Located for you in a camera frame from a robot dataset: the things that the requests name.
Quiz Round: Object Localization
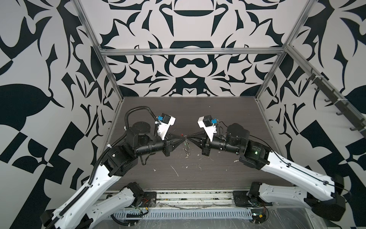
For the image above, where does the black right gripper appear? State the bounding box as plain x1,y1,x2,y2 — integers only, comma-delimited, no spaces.
188,130,244,157

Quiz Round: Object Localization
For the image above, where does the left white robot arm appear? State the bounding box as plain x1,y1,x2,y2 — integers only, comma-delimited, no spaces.
41,106,185,229

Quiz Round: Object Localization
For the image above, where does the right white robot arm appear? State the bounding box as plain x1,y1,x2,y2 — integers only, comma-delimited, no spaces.
186,123,347,221

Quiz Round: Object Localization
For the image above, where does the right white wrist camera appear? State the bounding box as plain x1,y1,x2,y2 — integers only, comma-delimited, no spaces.
197,115,218,142

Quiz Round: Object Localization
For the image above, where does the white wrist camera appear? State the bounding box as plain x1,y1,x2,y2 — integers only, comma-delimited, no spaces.
197,115,218,142
157,113,176,140

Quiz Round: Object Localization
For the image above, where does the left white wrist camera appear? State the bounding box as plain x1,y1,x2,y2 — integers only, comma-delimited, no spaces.
157,113,176,140

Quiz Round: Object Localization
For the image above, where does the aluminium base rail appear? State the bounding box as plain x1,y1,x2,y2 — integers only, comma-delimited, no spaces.
77,188,287,207

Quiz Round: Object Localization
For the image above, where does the white slotted cable duct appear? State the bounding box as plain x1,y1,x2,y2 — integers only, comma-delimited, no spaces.
114,209,253,220

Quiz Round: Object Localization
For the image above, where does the black wall hook rack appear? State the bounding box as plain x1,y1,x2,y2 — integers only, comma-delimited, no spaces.
305,68,366,138

